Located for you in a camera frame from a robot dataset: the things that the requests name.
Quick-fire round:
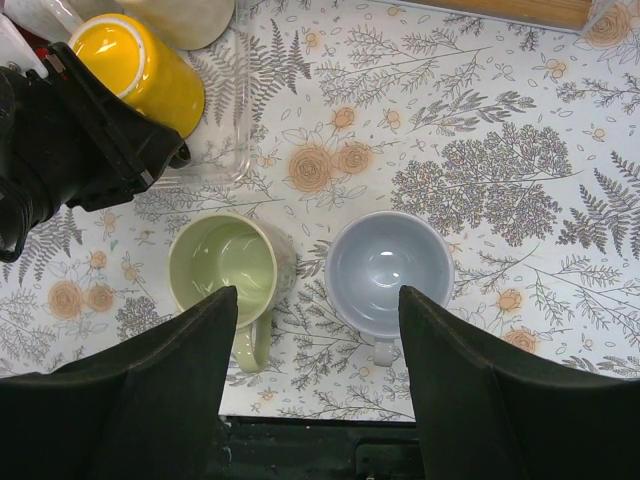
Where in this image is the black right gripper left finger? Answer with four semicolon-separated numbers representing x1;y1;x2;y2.
1;287;237;479

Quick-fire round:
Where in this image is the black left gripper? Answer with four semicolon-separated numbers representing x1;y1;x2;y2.
1;42;184;263

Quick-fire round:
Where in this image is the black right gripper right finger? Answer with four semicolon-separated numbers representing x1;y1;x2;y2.
399;286;639;479

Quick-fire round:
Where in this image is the yellow mug black handle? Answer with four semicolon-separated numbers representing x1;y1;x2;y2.
67;13;205;169

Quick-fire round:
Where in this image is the light green mug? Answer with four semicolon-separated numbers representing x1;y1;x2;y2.
168;212;297;373

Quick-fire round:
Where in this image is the pale blue footed mug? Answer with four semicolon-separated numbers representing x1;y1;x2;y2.
325;211;455;367

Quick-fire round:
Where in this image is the white speckled mug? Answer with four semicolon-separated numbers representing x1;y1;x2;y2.
1;1;84;79

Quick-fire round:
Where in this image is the cream beige mug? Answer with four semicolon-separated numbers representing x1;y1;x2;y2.
119;0;236;50

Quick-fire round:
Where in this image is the clear plastic tray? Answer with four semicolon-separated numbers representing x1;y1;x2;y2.
155;1;252;188

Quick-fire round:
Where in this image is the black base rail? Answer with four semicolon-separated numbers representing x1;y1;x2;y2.
204;416;426;479

